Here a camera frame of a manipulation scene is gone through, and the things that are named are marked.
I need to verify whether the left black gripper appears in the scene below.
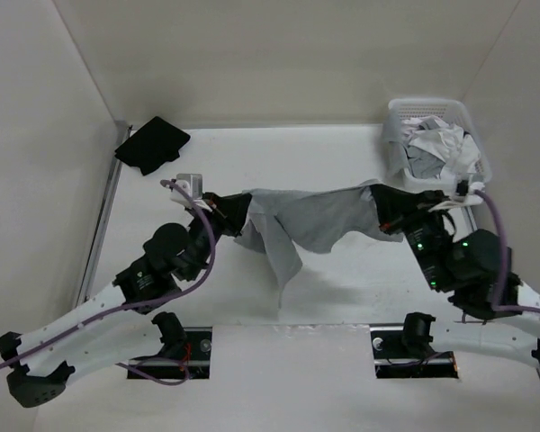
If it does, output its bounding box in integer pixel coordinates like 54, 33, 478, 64
184, 192, 253, 282

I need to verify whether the white plastic laundry basket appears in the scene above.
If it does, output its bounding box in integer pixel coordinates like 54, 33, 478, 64
388, 97, 492, 192

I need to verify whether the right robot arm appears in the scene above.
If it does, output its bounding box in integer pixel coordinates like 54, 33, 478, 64
371, 180, 540, 369

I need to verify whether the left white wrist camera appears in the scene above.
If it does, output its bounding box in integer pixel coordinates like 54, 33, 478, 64
168, 174, 203, 205

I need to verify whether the grey tank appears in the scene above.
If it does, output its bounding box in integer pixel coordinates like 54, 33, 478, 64
235, 181, 402, 324
405, 145, 446, 180

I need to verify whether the folded black tank top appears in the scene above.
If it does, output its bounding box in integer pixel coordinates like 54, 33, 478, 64
114, 116, 191, 176

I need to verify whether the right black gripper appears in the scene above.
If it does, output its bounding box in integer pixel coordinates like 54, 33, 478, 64
370, 180, 453, 288

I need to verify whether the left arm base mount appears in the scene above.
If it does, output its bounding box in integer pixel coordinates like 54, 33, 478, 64
128, 327, 212, 383

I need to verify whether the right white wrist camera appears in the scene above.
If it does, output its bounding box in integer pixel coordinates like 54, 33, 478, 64
450, 179, 485, 207

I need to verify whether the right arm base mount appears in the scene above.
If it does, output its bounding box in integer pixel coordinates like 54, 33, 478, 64
370, 324, 459, 379

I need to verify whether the grey tank top in basket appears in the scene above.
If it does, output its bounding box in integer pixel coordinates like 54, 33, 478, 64
405, 145, 446, 180

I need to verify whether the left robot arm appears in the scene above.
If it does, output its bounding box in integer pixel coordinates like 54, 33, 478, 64
0, 193, 252, 409

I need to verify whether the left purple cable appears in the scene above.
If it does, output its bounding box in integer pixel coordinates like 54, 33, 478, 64
0, 178, 217, 387

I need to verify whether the white tank top in basket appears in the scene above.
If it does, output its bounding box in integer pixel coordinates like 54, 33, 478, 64
402, 116, 482, 178

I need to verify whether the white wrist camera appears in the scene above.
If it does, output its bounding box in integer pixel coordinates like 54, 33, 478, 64
168, 174, 203, 205
450, 179, 485, 207

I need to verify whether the grey cloth over basket rim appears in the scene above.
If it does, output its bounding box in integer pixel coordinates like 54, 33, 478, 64
381, 110, 409, 178

